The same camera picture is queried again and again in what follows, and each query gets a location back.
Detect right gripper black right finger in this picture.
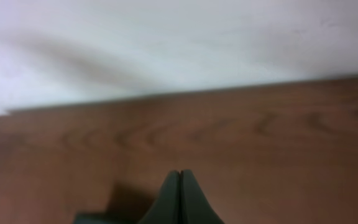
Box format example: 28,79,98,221
180,169,224,224

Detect black gift box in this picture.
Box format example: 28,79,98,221
72,213,139,224

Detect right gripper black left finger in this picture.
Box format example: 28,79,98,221
138,171,180,224

